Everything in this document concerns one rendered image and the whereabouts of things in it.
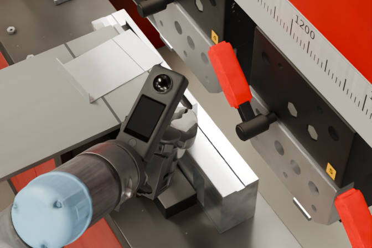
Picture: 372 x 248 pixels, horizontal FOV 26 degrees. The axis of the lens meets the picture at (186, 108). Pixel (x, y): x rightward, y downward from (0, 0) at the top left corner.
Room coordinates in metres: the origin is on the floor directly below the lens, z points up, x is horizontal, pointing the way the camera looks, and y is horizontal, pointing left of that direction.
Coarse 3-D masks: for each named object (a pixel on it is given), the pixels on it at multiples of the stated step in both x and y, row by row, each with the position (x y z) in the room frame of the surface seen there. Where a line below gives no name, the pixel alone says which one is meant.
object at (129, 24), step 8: (128, 24) 0.89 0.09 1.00; (136, 32) 0.87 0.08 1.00; (144, 40) 0.85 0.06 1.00; (152, 48) 0.84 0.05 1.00; (160, 56) 0.82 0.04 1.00; (160, 64) 0.81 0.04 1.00; (184, 96) 0.75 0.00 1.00; (192, 96) 0.74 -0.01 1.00; (184, 104) 0.74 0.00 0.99; (192, 104) 0.73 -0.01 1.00
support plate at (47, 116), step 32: (96, 32) 0.87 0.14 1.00; (32, 64) 0.80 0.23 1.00; (0, 96) 0.74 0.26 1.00; (32, 96) 0.74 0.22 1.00; (64, 96) 0.74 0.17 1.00; (128, 96) 0.74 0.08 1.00; (0, 128) 0.68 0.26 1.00; (32, 128) 0.68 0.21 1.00; (64, 128) 0.68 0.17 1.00; (96, 128) 0.68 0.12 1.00; (0, 160) 0.63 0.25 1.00; (32, 160) 0.63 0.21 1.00
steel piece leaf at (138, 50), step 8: (128, 32) 0.87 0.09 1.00; (120, 40) 0.85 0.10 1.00; (128, 40) 0.85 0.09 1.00; (136, 40) 0.85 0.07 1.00; (128, 48) 0.84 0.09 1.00; (136, 48) 0.84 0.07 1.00; (144, 48) 0.84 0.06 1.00; (136, 56) 0.82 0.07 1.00; (144, 56) 0.82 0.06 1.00; (152, 56) 0.82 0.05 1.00; (144, 64) 0.80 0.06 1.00; (152, 64) 0.80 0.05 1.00
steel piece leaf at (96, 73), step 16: (96, 48) 0.84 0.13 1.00; (112, 48) 0.84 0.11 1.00; (64, 64) 0.80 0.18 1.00; (80, 64) 0.80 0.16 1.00; (96, 64) 0.80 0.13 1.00; (112, 64) 0.80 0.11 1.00; (128, 64) 0.80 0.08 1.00; (80, 80) 0.77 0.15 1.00; (96, 80) 0.77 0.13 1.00; (112, 80) 0.77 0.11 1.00; (128, 80) 0.77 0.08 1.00; (96, 96) 0.74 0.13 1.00
